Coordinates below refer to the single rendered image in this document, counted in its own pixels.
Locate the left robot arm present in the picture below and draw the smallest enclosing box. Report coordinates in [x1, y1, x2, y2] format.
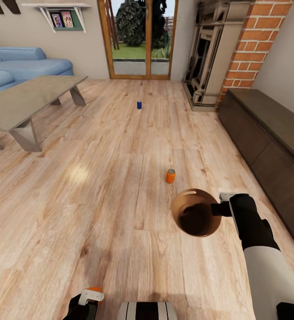
[64, 289, 104, 320]

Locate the trash can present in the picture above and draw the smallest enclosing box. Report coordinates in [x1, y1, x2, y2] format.
[171, 188, 222, 238]

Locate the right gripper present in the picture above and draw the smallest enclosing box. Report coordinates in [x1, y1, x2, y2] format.
[211, 202, 230, 217]

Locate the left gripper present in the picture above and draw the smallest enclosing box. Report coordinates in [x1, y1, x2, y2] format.
[68, 294, 98, 320]

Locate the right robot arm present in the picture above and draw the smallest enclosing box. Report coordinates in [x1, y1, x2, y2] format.
[211, 192, 294, 320]

